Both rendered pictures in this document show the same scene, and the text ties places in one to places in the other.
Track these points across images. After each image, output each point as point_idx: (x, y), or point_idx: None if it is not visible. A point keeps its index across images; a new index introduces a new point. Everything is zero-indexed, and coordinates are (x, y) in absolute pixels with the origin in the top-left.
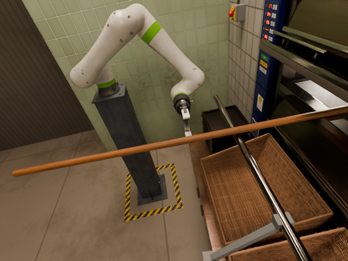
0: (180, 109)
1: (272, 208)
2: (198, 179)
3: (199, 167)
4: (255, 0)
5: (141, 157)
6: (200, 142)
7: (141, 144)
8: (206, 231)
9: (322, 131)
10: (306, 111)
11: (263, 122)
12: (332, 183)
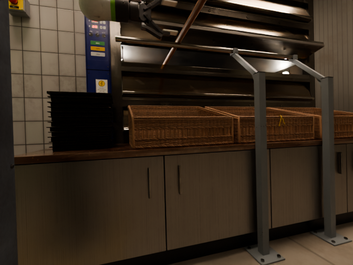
0: (149, 3)
1: (230, 48)
2: (146, 149)
3: (120, 150)
4: (54, 2)
5: (0, 167)
6: (57, 152)
7: (10, 93)
8: (189, 226)
9: (169, 72)
10: (154, 68)
11: None
12: (189, 92)
